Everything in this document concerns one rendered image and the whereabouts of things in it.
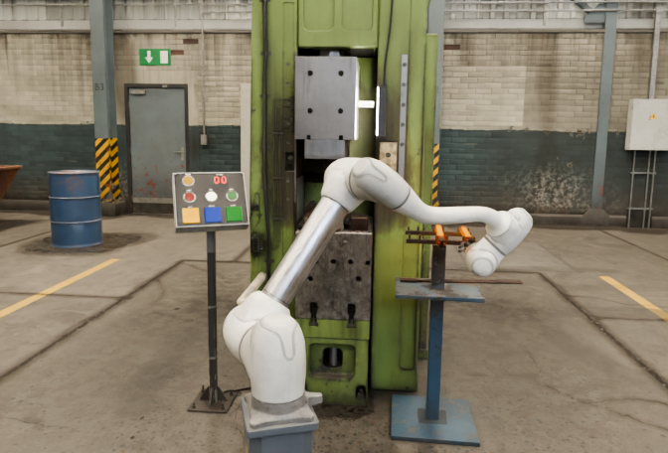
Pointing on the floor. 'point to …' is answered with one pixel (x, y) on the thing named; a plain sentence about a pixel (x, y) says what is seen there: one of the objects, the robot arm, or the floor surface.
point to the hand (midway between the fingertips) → (470, 242)
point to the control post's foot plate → (204, 402)
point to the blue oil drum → (75, 208)
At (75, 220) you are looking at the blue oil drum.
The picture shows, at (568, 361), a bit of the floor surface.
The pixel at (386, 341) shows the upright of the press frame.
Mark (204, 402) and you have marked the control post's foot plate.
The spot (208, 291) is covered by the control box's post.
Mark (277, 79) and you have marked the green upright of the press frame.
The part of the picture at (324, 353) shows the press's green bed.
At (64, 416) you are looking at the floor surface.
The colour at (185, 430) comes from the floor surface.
